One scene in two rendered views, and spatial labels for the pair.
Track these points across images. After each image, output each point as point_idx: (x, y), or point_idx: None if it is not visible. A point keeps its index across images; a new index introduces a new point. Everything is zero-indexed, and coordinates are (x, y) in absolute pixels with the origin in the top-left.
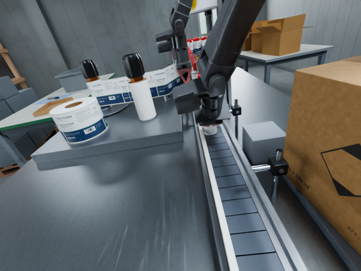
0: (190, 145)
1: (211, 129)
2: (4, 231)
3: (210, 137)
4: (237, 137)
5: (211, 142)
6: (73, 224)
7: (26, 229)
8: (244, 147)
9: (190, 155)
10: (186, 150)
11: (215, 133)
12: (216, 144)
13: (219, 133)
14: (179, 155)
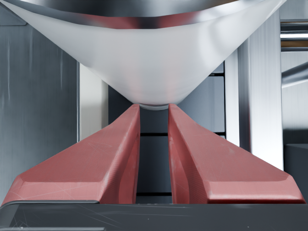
0: (59, 75)
1: (159, 108)
2: None
3: (148, 119)
4: (284, 87)
5: (149, 170)
6: None
7: None
8: (291, 173)
9: (55, 146)
10: (37, 109)
11: (182, 100)
12: (170, 198)
13: (208, 89)
14: (4, 134)
